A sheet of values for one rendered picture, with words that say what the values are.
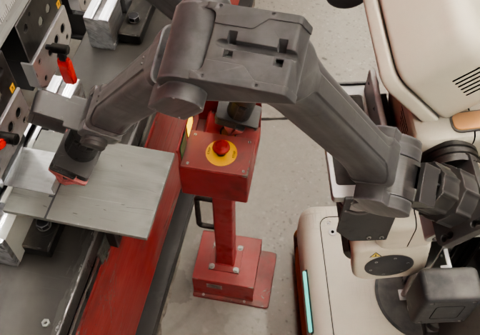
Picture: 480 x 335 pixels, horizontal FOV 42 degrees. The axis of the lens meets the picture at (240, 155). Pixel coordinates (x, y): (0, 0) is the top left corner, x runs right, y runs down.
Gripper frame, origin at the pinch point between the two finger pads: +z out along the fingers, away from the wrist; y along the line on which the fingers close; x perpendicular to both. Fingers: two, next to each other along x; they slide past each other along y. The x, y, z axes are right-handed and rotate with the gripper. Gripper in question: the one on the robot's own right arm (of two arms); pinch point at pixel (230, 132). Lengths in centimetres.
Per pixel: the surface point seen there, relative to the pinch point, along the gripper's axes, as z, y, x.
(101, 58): -6.7, 34.2, -5.7
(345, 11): 64, -45, -128
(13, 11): -47, 42, 22
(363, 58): 62, -55, -100
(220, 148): -7.9, 2.2, 10.7
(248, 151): -6.5, -4.5, 8.3
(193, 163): -3.7, 7.1, 13.7
